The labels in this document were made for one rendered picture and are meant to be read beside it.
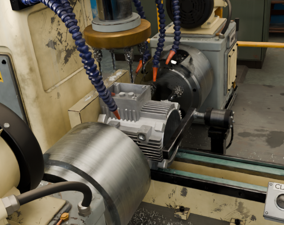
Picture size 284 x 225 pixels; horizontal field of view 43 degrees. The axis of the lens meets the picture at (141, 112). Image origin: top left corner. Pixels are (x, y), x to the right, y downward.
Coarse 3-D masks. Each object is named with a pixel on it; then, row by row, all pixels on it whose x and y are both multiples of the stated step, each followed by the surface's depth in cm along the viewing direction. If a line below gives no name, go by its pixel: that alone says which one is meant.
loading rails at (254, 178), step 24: (168, 168) 108; (192, 168) 113; (216, 168) 109; (240, 168) 106; (264, 168) 104; (168, 192) 108; (192, 192) 104; (216, 192) 100; (240, 192) 97; (264, 192) 94; (216, 216) 104; (240, 216) 101
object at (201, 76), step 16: (192, 48) 131; (144, 64) 124; (160, 64) 121; (176, 64) 119; (192, 64) 122; (208, 64) 130; (144, 80) 126; (160, 80) 124; (176, 80) 121; (192, 80) 119; (208, 80) 128; (160, 96) 127; (176, 96) 120; (192, 96) 122
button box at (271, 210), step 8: (272, 184) 74; (280, 184) 73; (272, 192) 73; (280, 192) 72; (272, 200) 72; (264, 208) 72; (272, 208) 72; (280, 208) 71; (264, 216) 72; (272, 216) 71; (280, 216) 71
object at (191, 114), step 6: (192, 108) 117; (186, 114) 114; (192, 114) 114; (186, 120) 110; (192, 120) 114; (180, 126) 107; (186, 126) 109; (174, 132) 105; (180, 132) 105; (174, 138) 102; (180, 138) 105; (168, 144) 100; (174, 144) 101; (162, 150) 98; (168, 150) 97; (174, 150) 101; (168, 156) 98
